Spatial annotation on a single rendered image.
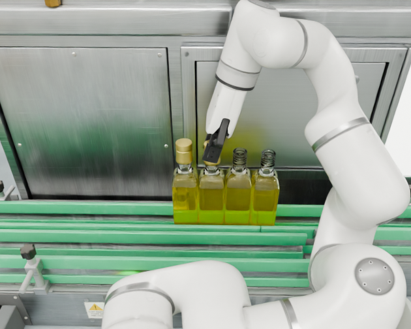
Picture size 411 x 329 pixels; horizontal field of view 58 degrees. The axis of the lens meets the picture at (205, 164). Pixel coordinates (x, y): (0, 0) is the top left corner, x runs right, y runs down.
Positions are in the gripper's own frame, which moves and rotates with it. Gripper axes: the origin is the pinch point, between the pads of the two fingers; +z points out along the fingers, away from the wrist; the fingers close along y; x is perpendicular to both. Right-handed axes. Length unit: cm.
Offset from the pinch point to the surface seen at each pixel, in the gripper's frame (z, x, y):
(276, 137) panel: 0.8, 16.2, -13.1
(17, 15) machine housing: -11.3, -43.9, -12.8
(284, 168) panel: 8.8, 21.5, -13.0
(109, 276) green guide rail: 29.0, -14.3, 13.6
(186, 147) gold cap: 0.6, -5.1, 1.2
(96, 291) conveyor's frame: 32.7, -16.1, 15.2
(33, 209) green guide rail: 31.3, -36.6, -2.9
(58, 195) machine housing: 37, -35, -16
